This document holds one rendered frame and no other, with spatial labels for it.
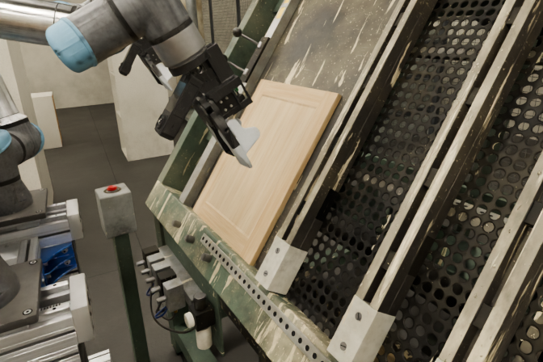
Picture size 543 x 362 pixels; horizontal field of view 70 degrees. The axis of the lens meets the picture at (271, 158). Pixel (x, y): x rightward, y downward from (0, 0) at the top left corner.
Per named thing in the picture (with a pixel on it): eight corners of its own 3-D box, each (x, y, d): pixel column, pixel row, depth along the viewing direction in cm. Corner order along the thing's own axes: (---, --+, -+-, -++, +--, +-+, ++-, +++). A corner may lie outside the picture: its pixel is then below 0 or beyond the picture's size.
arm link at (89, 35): (86, 72, 66) (143, 39, 66) (71, 80, 55) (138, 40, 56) (55, 28, 63) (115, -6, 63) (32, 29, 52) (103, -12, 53)
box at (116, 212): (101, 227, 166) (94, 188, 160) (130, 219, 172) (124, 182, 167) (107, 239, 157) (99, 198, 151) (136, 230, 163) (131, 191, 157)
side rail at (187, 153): (178, 187, 181) (157, 179, 174) (287, -20, 184) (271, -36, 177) (182, 191, 176) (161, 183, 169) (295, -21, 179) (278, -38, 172)
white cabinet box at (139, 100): (121, 149, 532) (94, -15, 465) (164, 142, 556) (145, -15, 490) (128, 161, 481) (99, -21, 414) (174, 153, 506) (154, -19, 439)
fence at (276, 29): (187, 202, 157) (178, 199, 155) (295, -4, 160) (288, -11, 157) (191, 207, 153) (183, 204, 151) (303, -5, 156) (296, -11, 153)
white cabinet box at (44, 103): (17, 145, 563) (5, 95, 540) (62, 139, 588) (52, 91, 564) (14, 153, 525) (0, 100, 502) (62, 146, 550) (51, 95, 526)
